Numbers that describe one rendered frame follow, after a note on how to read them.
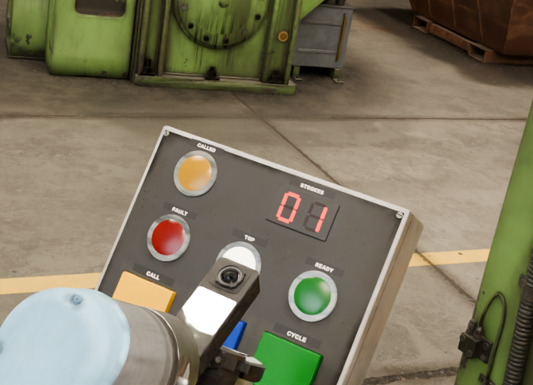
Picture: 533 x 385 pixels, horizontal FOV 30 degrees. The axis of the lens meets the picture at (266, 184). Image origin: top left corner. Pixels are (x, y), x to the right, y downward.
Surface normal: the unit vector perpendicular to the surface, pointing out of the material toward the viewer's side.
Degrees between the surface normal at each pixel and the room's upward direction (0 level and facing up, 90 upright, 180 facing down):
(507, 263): 90
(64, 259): 0
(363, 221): 60
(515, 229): 90
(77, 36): 90
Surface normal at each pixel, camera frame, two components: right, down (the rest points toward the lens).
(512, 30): 0.33, 0.70
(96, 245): 0.15, -0.92
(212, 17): 0.25, 0.45
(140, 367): 0.91, 0.14
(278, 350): -0.35, -0.24
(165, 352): 0.94, -0.14
